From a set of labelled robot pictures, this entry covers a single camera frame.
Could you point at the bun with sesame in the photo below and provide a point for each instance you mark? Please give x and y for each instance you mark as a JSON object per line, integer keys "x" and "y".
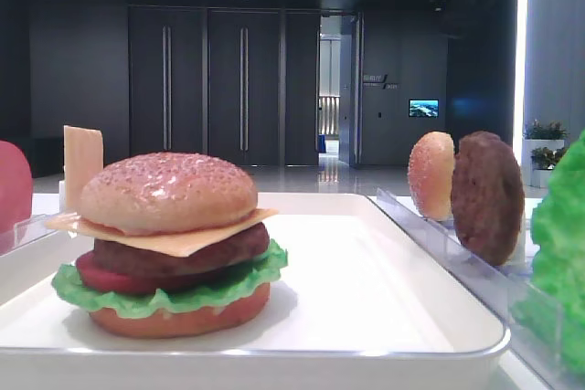
{"x": 168, "y": 193}

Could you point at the cheese slice on burger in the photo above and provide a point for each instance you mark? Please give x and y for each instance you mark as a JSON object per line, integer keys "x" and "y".
{"x": 179, "y": 245}

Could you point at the meat patty in burger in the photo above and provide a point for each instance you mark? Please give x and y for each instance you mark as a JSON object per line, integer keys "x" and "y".
{"x": 123, "y": 259}

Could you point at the brown meat patty on stand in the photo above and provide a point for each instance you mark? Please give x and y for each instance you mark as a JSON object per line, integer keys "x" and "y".
{"x": 487, "y": 197}

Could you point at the orange cheese slice on stand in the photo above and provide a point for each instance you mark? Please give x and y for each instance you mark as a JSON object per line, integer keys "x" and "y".
{"x": 83, "y": 159}

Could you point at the tomato slice in burger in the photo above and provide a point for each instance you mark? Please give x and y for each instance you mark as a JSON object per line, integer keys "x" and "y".
{"x": 102, "y": 280}

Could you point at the lettuce leaf in burger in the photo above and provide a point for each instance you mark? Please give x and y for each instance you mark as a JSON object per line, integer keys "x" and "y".
{"x": 240, "y": 282}

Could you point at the red tomato slice on stand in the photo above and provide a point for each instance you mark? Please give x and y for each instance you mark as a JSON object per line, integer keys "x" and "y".
{"x": 16, "y": 186}

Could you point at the green lettuce leaf on stand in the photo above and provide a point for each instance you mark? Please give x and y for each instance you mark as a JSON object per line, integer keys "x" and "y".
{"x": 557, "y": 244}

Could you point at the dark double doors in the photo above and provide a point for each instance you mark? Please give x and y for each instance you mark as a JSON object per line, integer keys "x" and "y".
{"x": 238, "y": 84}

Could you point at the bun slice on stand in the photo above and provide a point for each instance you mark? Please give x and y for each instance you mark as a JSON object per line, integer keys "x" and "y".
{"x": 430, "y": 169}

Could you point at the white metal tray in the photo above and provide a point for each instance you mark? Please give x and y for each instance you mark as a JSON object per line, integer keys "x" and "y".
{"x": 359, "y": 306}

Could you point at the bottom bun in burger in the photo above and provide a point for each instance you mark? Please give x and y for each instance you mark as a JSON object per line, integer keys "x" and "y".
{"x": 165, "y": 324}

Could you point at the potted plants in white planter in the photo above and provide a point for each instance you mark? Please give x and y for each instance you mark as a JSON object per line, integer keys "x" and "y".
{"x": 543, "y": 146}

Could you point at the clear long left acrylic strip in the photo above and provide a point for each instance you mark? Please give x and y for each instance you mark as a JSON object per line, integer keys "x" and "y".
{"x": 26, "y": 232}

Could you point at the clear long acrylic strip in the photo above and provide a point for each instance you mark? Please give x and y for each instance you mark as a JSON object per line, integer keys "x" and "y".
{"x": 26, "y": 232}
{"x": 498, "y": 288}

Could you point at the clear long right acrylic strip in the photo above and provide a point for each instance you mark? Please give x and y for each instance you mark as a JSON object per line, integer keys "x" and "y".
{"x": 498, "y": 288}

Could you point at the wall display screen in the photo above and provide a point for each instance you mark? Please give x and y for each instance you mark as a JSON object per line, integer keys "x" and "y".
{"x": 423, "y": 108}

